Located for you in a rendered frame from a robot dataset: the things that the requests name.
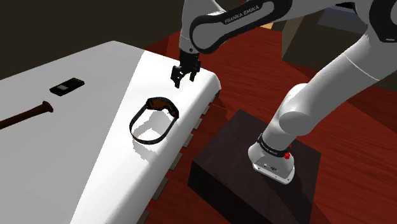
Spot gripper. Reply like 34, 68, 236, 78
171, 50, 202, 89

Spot black goggles with brown lens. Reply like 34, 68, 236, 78
129, 96, 180, 146

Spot dark wooden robot stand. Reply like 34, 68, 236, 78
188, 108, 323, 224

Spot black phone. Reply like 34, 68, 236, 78
49, 77, 86, 97

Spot brown baseball bat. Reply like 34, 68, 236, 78
0, 101, 55, 130

